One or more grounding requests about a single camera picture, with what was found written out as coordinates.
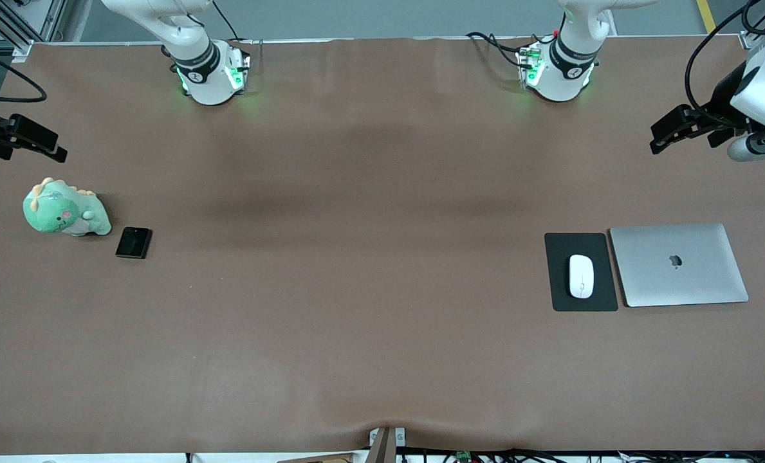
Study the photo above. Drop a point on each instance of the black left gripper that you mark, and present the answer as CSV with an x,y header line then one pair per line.
x,y
721,101

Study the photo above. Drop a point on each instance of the black phone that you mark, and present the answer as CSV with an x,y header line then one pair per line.
x,y
133,243

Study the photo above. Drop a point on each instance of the white computer mouse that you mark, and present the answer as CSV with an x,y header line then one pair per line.
x,y
581,276

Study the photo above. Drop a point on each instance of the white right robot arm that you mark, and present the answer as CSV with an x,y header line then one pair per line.
x,y
195,64

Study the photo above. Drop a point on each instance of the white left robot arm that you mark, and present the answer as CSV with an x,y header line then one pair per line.
x,y
565,71

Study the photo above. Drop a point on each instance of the black mouse pad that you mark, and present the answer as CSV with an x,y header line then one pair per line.
x,y
559,283

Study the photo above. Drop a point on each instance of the green dinosaur plush toy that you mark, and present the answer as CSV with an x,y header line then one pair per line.
x,y
60,209

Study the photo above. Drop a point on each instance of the silver closed laptop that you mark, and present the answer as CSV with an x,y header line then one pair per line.
x,y
678,265

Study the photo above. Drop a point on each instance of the brown table cover mat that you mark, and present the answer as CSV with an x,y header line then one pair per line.
x,y
382,360

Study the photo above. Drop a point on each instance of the aluminium frame post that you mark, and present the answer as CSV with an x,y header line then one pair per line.
x,y
28,26

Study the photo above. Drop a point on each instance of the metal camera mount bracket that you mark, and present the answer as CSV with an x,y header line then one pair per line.
x,y
385,445

